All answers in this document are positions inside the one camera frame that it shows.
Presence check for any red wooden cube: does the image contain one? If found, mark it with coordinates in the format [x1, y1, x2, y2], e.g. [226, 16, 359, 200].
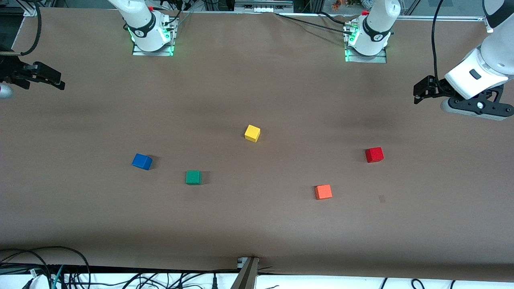
[365, 147, 384, 163]

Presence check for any blue wooden cube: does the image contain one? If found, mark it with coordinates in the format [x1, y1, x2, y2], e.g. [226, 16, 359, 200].
[131, 153, 153, 171]

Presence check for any orange wooden cube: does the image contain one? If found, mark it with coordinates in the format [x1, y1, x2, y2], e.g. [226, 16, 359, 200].
[314, 184, 333, 200]

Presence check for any yellow wooden cube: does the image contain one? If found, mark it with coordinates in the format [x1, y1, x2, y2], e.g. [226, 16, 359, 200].
[244, 124, 261, 143]

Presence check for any grey metal rack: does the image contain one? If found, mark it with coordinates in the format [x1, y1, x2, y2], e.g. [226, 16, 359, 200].
[235, 0, 294, 12]

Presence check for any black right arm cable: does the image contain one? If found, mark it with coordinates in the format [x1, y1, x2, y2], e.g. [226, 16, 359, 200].
[20, 0, 43, 57]

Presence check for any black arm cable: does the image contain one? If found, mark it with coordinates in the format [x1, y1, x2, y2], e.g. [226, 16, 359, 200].
[431, 0, 455, 95]
[20, 0, 43, 57]

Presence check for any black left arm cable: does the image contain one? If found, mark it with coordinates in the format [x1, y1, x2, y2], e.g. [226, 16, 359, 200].
[431, 0, 455, 95]

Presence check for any short black table cable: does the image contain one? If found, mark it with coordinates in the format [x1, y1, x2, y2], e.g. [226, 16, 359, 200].
[319, 11, 347, 25]

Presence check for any long black table cable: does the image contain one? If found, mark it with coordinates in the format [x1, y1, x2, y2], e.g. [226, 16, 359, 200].
[275, 13, 355, 35]

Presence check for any black looped floor cable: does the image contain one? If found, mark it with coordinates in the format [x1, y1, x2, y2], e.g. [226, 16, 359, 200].
[0, 246, 91, 289]

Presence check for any teal cable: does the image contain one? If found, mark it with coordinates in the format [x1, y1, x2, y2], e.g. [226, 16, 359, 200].
[51, 264, 65, 289]

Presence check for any grey aluminium mount profile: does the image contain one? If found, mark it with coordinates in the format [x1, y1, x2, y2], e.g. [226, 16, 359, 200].
[231, 257, 260, 289]

